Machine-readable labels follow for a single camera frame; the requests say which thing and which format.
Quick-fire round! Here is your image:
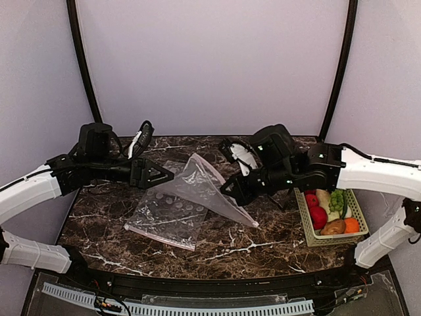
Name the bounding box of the dotted zip bag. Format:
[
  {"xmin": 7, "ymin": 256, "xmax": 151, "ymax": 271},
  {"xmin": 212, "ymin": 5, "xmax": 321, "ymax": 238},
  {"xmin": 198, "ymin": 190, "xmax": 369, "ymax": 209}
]
[{"xmin": 155, "ymin": 153, "xmax": 259, "ymax": 228}]

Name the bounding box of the green cucumber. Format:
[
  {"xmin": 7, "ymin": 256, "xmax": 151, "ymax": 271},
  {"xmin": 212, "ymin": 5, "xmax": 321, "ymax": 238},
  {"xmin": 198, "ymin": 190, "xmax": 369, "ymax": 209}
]
[{"xmin": 339, "ymin": 190, "xmax": 349, "ymax": 220}]

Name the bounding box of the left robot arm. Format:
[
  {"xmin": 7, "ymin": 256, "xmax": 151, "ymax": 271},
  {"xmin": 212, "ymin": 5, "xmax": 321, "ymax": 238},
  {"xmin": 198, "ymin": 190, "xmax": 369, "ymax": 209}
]
[{"xmin": 1, "ymin": 120, "xmax": 174, "ymax": 274}]

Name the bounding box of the right black frame post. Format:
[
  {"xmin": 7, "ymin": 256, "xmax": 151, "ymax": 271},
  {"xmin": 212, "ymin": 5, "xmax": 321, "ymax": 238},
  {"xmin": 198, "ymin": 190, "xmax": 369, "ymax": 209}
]
[{"xmin": 318, "ymin": 0, "xmax": 359, "ymax": 142}]

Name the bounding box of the small orange tangerine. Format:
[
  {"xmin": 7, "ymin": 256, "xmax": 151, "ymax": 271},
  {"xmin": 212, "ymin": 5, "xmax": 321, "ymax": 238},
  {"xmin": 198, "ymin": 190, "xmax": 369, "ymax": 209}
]
[{"xmin": 344, "ymin": 217, "xmax": 360, "ymax": 234}]

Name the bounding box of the green grape bunch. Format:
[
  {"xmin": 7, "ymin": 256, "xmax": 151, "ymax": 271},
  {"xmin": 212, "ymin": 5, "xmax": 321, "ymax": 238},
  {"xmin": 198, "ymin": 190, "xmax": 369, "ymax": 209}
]
[{"xmin": 329, "ymin": 190, "xmax": 345, "ymax": 214}]

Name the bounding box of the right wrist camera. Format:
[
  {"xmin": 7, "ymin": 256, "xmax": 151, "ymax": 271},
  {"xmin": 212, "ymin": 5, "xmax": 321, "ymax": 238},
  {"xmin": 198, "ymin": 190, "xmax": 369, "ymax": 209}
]
[{"xmin": 218, "ymin": 138, "xmax": 258, "ymax": 176}]

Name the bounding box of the lower clear zip bag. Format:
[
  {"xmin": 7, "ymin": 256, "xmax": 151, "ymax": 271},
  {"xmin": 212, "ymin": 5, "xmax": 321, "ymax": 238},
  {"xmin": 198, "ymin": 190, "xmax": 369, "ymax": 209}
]
[{"xmin": 124, "ymin": 159, "xmax": 211, "ymax": 253}]

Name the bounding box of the black frame post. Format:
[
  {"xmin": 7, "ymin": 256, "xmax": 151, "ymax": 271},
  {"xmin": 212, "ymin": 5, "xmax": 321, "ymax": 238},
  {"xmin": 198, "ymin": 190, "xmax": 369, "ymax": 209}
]
[
  {"xmin": 318, "ymin": 0, "xmax": 359, "ymax": 142},
  {"xmin": 66, "ymin": 0, "xmax": 103, "ymax": 123}
]

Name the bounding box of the white slotted cable duct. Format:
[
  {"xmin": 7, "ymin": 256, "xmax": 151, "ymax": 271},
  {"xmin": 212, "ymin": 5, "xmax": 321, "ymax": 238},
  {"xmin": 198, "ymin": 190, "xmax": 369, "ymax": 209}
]
[{"xmin": 41, "ymin": 282, "xmax": 314, "ymax": 315}]

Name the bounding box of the left black frame post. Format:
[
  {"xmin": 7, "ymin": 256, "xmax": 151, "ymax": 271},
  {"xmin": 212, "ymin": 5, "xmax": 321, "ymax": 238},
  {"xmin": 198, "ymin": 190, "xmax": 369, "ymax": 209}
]
[{"xmin": 66, "ymin": 0, "xmax": 103, "ymax": 123}]

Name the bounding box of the small red tomato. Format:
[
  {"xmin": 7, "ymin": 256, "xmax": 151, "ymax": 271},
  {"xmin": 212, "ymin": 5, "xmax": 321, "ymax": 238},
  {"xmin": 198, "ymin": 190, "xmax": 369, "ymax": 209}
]
[{"xmin": 305, "ymin": 194, "xmax": 319, "ymax": 209}]

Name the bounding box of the red apple near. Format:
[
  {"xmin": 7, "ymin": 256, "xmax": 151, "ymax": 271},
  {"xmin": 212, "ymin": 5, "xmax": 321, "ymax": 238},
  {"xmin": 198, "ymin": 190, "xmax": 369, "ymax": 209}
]
[{"xmin": 309, "ymin": 206, "xmax": 328, "ymax": 230}]

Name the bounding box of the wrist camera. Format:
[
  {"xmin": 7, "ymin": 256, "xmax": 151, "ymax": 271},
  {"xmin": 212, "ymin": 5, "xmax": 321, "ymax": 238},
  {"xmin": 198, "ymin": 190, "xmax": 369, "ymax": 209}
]
[
  {"xmin": 128, "ymin": 120, "xmax": 155, "ymax": 159},
  {"xmin": 218, "ymin": 138, "xmax": 258, "ymax": 176}
]

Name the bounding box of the black front rail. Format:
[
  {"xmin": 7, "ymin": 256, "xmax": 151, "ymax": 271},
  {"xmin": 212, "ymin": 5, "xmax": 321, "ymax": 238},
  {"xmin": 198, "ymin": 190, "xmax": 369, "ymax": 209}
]
[{"xmin": 58, "ymin": 243, "xmax": 372, "ymax": 298}]

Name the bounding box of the white radish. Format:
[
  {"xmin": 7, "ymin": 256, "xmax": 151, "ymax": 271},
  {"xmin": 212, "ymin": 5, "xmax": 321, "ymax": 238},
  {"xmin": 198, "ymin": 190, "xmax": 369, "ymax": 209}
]
[{"xmin": 316, "ymin": 189, "xmax": 340, "ymax": 222}]

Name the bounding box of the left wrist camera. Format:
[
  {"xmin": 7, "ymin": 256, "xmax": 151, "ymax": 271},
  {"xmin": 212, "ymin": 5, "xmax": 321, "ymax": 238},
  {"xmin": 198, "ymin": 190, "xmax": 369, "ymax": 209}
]
[{"xmin": 128, "ymin": 120, "xmax": 155, "ymax": 159}]

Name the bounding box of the brown potato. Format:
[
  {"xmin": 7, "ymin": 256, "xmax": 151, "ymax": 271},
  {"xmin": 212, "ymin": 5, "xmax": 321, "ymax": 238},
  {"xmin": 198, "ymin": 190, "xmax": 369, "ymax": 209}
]
[{"xmin": 320, "ymin": 219, "xmax": 346, "ymax": 236}]

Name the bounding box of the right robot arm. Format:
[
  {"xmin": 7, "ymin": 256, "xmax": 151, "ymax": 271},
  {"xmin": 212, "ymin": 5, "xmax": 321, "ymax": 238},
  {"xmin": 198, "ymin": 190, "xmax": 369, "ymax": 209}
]
[{"xmin": 219, "ymin": 124, "xmax": 420, "ymax": 269}]

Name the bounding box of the pale green perforated basket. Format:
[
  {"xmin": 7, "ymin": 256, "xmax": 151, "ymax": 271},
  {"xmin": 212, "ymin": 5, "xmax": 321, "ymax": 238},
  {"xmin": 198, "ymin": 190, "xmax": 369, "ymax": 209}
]
[{"xmin": 294, "ymin": 188, "xmax": 369, "ymax": 247}]

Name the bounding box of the small electronics board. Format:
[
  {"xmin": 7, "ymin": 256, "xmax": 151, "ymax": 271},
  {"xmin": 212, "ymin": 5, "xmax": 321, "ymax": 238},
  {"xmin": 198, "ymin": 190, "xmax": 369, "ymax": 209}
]
[{"xmin": 94, "ymin": 297, "xmax": 122, "ymax": 315}]

